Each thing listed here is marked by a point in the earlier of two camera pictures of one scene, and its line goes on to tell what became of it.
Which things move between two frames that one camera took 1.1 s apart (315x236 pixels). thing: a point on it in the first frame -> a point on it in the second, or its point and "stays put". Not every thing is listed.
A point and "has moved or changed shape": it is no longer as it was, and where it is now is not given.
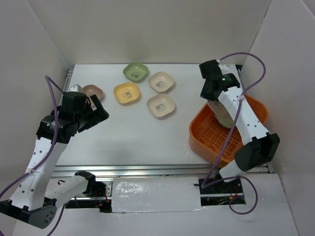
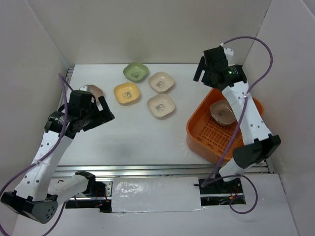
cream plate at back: (161, 82) stays put
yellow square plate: (126, 93) stays put
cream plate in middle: (161, 105) stays put
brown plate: (218, 109) has moved or changed shape
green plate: (136, 72) stays put
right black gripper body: (204, 94) -> (206, 78)
